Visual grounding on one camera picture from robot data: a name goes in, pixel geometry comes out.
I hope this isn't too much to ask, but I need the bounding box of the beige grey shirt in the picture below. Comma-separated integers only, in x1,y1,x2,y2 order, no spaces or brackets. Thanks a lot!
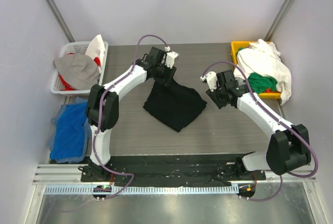
54,54,99,90

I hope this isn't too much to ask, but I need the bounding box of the yellow plastic bin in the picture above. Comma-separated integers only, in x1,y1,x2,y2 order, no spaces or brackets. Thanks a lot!
230,41,280,99

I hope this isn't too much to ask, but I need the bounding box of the right corner aluminium post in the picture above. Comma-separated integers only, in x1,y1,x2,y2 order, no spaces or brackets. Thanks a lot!
264,0,294,42

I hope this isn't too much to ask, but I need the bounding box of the white and red garment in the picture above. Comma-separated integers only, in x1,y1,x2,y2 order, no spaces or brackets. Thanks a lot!
59,35,105,90

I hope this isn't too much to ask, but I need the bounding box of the solid blue shirt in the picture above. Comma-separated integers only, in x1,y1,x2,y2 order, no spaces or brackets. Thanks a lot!
49,101,91,160

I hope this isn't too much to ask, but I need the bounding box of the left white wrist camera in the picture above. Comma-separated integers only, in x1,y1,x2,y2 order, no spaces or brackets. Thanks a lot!
164,46,179,69

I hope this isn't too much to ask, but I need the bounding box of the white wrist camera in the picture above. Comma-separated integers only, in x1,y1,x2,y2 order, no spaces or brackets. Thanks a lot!
164,46,179,69
200,71,218,92

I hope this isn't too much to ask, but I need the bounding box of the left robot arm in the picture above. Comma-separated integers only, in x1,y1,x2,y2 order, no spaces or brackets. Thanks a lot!
82,47,179,182

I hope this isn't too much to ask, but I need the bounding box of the purple cable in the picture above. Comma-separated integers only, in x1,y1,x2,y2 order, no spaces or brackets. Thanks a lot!
201,61,319,202
92,34,171,200

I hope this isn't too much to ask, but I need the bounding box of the white slotted cable duct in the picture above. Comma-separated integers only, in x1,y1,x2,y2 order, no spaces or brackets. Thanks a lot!
44,184,239,196

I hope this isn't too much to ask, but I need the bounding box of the aluminium rail frame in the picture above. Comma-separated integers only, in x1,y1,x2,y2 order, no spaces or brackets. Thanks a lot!
32,161,317,185

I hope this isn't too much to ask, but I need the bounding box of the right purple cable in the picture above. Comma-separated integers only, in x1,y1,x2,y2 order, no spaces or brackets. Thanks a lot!
201,61,319,202

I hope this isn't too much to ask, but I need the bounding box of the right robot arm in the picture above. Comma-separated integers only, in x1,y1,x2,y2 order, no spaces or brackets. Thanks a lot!
200,70,311,180

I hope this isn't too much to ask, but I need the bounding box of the black t shirt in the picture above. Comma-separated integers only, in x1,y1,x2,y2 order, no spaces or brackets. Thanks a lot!
143,80,207,133

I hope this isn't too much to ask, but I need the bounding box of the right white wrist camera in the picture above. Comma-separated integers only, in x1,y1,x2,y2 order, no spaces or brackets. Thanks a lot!
200,71,218,92

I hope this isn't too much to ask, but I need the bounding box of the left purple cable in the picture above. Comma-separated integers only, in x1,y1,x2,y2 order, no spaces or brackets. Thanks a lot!
92,34,171,200

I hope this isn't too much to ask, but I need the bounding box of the green t shirt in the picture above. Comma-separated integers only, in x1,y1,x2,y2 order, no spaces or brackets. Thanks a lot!
248,73,277,94

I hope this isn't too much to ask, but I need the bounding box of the corner aluminium post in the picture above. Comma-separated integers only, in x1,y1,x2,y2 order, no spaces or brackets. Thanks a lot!
264,0,294,42
44,0,75,42

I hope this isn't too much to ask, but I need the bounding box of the left corner aluminium post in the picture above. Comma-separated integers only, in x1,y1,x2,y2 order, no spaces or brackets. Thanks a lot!
44,0,75,42

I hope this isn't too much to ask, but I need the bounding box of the white t shirt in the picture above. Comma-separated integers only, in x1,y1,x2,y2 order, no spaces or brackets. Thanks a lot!
234,39,292,105

